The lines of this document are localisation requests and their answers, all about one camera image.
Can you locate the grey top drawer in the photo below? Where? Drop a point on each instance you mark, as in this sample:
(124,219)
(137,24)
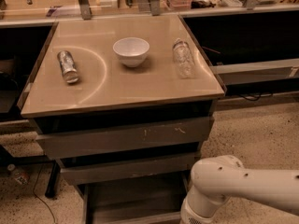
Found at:
(123,138)

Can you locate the white ceramic bowl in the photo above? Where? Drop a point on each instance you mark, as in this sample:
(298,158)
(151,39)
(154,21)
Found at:
(131,51)

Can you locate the grey drawer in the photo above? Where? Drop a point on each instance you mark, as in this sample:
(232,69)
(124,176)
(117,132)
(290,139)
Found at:
(129,169)
(123,138)
(153,199)

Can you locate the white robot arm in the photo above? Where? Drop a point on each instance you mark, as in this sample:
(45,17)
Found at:
(215,180)

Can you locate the grey middle drawer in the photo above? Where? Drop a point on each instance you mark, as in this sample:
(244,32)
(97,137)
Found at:
(129,169)

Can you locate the small bottle on floor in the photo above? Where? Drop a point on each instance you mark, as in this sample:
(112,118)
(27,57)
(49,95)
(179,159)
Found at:
(18,174)

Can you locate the clear plastic bottle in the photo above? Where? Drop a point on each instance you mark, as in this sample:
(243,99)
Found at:
(183,59)

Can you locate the grey bottom drawer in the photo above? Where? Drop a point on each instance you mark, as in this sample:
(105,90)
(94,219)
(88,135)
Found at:
(153,199)

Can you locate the silver metal can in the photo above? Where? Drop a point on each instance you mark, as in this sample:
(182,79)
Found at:
(68,68)

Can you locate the grey horizontal rail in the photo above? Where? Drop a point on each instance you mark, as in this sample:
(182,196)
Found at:
(243,73)

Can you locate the grey metal shelf bracket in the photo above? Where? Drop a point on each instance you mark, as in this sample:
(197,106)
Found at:
(85,9)

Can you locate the beige top drawer cabinet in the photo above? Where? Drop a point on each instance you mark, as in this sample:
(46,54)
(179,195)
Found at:
(104,83)

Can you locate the black table leg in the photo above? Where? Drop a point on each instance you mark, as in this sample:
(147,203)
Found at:
(51,187)

